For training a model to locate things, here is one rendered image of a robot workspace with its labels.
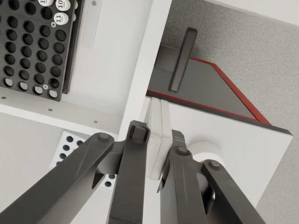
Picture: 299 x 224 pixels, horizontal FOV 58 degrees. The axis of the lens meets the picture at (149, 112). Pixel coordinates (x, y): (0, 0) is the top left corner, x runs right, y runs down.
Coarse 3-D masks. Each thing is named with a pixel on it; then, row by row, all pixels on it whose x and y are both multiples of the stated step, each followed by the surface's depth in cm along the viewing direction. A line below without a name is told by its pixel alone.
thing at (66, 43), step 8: (72, 0) 29; (56, 8) 29; (72, 8) 29; (72, 16) 29; (56, 24) 29; (64, 24) 29; (72, 24) 30; (56, 32) 30; (56, 40) 30; (64, 40) 30; (64, 48) 30; (64, 56) 31; (48, 64) 31; (56, 64) 31; (64, 64) 31; (48, 72) 32; (64, 72) 32; (48, 80) 32; (48, 88) 32; (56, 88) 32; (48, 96) 33
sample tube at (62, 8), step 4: (60, 0) 27; (64, 0) 27; (68, 0) 28; (56, 4) 28; (60, 4) 28; (64, 4) 28; (68, 4) 28; (76, 4) 31; (60, 8) 28; (64, 8) 28; (68, 8) 28; (76, 8) 32
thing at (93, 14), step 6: (90, 0) 33; (96, 0) 33; (90, 6) 34; (96, 6) 34; (90, 12) 34; (96, 12) 34; (90, 18) 34; (96, 18) 34; (90, 24) 34; (96, 24) 34; (84, 30) 35; (90, 30) 35; (96, 30) 35; (84, 36) 35; (90, 36) 35; (84, 42) 35; (90, 42) 35
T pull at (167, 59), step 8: (192, 32) 28; (184, 40) 29; (192, 40) 28; (160, 48) 29; (168, 48) 29; (176, 48) 29; (184, 48) 29; (192, 48) 29; (160, 56) 29; (168, 56) 29; (176, 56) 29; (184, 56) 29; (160, 64) 30; (168, 64) 30; (176, 64) 30; (184, 64) 29; (176, 72) 30; (184, 72) 30; (176, 80) 30; (168, 88) 31; (176, 88) 30
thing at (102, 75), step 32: (128, 0) 34; (96, 32) 36; (128, 32) 36; (96, 64) 37; (128, 64) 37; (0, 96) 36; (32, 96) 38; (64, 96) 39; (96, 96) 39; (96, 128) 35
